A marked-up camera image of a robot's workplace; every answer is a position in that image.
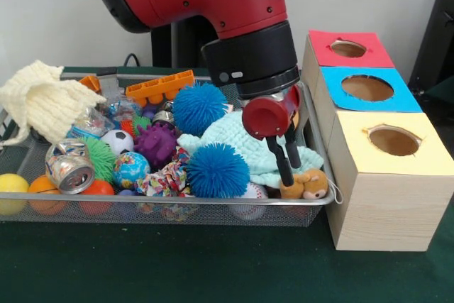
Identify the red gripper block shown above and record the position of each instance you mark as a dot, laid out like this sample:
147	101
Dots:
264	118

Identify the brown plush monkey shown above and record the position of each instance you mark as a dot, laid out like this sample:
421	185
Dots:
312	184

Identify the mint green muslin cloth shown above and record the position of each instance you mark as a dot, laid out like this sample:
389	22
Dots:
227	132

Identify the blue spiky ball with eyes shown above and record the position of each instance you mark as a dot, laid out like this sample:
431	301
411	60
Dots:
218	171

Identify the crushed silver drink can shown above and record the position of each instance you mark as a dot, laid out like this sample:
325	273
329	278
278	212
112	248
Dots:
71	168

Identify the cream muslin cloth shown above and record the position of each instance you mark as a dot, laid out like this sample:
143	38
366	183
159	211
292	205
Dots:
42	100

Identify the wooden box with three holes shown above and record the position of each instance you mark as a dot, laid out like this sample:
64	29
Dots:
386	210

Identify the white toy baseball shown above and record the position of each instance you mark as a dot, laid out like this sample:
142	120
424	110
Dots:
256	191

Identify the plain blue spiky ball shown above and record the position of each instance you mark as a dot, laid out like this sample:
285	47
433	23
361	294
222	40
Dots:
198	104

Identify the multicolour patterned cloth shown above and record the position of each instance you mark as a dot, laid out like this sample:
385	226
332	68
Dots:
163	179

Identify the purple spiky ball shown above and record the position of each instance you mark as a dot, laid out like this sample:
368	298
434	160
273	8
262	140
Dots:
156	145

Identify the blue globe ball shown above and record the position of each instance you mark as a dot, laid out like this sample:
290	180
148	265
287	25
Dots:
131	170

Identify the dark green side table cloth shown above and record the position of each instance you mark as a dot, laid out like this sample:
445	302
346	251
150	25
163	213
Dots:
443	92

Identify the small toy soccer ball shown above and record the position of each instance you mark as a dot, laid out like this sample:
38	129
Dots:
118	141

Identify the plain green spiky ball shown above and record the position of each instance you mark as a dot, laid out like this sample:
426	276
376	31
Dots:
101	157

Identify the orange red smooth ball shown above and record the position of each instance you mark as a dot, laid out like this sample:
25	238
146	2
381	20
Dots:
101	187

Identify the black flat monitor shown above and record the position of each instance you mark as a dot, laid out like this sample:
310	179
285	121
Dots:
436	33

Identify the orange toy basketball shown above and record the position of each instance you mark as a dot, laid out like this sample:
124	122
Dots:
42	186

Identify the yellow smooth ball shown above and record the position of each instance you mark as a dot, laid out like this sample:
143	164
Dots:
12	186

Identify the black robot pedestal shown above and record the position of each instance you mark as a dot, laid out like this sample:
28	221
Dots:
188	44

